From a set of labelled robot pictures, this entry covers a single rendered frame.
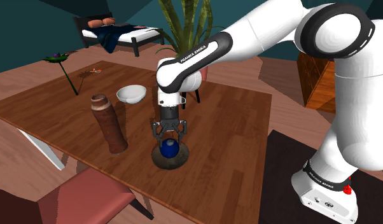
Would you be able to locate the blue ball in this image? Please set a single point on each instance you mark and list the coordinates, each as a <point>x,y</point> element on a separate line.
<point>169,150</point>

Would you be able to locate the dark robot stand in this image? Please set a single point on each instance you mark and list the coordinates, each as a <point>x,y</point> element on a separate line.
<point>281,186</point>

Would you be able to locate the white bowl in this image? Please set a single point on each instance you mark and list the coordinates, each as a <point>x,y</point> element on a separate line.
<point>131,94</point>

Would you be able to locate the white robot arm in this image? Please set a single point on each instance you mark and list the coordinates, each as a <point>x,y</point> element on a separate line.
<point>359,102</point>

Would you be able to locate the brown wooden table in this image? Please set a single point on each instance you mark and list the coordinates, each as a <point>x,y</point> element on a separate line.
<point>228,130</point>

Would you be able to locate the black bed with white mattress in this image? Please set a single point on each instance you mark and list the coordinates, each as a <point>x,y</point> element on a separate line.
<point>129,35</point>

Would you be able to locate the small orange grey object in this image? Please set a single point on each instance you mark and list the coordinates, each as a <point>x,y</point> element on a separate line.
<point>95,71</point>

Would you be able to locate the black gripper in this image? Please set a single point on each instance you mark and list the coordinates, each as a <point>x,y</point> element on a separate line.
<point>169,114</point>

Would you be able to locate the tall brown ceramic vase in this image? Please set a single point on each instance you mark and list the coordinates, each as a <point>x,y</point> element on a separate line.
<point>109,127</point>

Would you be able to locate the green stemmed purple flower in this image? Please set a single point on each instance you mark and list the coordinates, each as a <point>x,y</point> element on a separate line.
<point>59,59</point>

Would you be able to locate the potted green plant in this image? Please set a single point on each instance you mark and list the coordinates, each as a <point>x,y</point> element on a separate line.
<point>185,24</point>

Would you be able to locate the brown wooden cabinet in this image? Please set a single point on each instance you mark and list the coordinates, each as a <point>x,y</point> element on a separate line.
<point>317,83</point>

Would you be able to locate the red chair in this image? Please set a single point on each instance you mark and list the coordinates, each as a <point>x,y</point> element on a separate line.
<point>86,198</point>

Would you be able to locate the dark brown round bowl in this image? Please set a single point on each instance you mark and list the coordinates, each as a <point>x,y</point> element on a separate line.
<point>166,163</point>

